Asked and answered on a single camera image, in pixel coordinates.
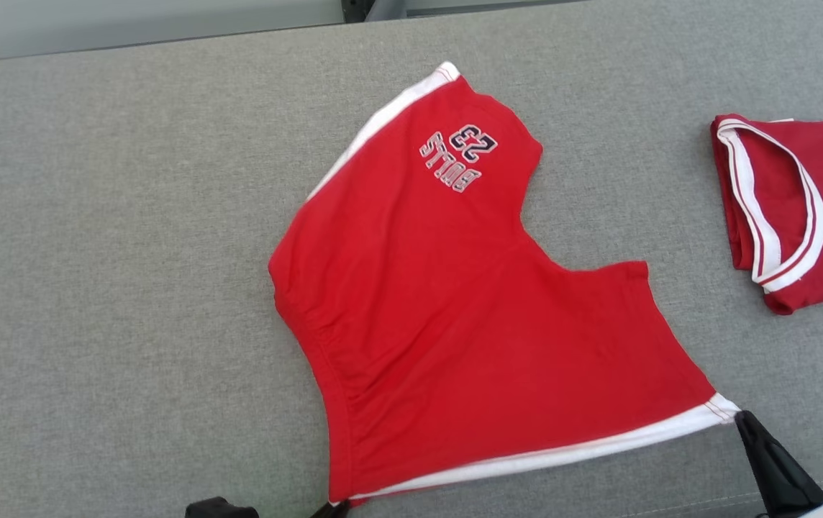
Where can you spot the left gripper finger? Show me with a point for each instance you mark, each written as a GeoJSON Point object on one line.
{"type": "Point", "coordinates": [332, 511]}

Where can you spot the red shorts white trim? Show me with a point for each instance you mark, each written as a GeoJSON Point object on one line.
{"type": "Point", "coordinates": [469, 324]}

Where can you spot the grey partition support foot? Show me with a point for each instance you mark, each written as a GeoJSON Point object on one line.
{"type": "Point", "coordinates": [386, 7]}

